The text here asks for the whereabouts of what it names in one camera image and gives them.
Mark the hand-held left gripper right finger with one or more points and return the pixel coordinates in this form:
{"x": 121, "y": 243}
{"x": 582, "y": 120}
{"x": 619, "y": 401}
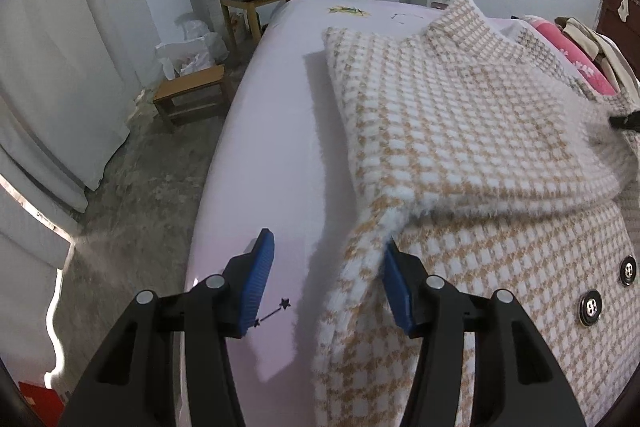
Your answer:
{"x": 397, "y": 292}

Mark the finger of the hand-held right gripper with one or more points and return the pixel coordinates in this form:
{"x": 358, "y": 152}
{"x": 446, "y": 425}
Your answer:
{"x": 627, "y": 121}

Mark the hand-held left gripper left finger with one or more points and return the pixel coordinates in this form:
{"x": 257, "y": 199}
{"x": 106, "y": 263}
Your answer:
{"x": 257, "y": 277}

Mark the beige white houndstooth coat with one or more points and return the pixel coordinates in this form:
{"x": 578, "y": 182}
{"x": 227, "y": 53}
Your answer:
{"x": 450, "y": 132}

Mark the beige clothes pile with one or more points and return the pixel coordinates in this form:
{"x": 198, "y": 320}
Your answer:
{"x": 615, "y": 52}

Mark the pink floral blanket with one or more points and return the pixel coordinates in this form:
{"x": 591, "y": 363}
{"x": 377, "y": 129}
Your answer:
{"x": 575, "y": 52}

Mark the white hanging sock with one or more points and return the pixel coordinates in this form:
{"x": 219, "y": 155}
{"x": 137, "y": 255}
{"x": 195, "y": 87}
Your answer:
{"x": 622, "y": 9}

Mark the small wooden stool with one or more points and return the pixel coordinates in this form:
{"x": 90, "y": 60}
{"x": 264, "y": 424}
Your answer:
{"x": 190, "y": 82}

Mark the white plastic bag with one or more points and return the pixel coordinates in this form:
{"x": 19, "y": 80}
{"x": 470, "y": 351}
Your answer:
{"x": 195, "y": 42}

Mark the red box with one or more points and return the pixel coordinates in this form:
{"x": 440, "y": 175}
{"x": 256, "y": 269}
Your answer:
{"x": 40, "y": 404}

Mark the white curtain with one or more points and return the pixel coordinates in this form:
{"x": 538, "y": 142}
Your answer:
{"x": 50, "y": 57}

